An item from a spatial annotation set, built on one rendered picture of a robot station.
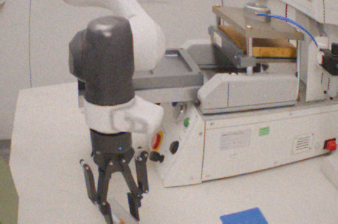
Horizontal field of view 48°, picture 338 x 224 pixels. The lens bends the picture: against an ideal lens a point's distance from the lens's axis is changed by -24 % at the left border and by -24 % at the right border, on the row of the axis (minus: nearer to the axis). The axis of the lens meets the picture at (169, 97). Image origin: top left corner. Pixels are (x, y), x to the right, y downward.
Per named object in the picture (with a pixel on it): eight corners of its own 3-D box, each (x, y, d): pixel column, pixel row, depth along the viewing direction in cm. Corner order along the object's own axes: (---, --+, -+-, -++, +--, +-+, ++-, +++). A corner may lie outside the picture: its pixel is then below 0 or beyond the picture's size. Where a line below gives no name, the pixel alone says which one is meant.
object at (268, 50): (270, 40, 125) (269, 10, 122) (299, 65, 105) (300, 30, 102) (216, 38, 122) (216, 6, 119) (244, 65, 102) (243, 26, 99)
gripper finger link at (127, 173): (109, 150, 83) (115, 147, 83) (129, 191, 89) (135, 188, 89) (118, 160, 80) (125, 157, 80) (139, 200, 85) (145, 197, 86)
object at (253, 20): (284, 38, 129) (282, 0, 124) (326, 72, 101) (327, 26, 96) (212, 35, 125) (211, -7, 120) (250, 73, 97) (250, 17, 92)
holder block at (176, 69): (184, 56, 122) (183, 47, 122) (204, 84, 104) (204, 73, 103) (118, 61, 120) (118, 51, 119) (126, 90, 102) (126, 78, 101)
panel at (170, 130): (143, 128, 134) (172, 68, 128) (162, 183, 106) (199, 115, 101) (136, 126, 133) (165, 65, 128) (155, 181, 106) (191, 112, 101)
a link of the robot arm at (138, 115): (76, 91, 78) (78, 120, 80) (103, 119, 68) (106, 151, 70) (138, 77, 84) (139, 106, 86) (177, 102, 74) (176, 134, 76)
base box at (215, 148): (299, 110, 145) (303, 63, 138) (339, 158, 110) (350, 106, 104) (142, 127, 136) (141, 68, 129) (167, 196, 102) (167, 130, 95)
